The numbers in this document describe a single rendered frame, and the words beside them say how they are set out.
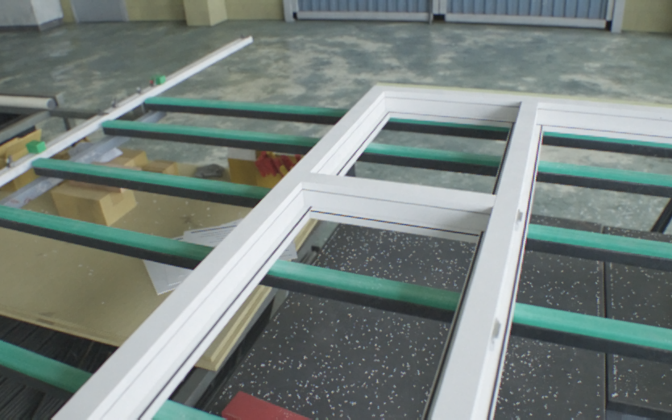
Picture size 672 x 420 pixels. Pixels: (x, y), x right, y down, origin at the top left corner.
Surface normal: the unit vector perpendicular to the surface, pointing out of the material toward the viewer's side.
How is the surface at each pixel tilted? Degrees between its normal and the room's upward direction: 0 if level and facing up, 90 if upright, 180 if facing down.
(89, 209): 90
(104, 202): 90
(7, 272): 0
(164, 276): 0
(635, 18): 90
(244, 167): 90
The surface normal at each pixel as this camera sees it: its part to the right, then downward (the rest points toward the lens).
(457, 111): -0.36, 0.50
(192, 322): 0.93, 0.14
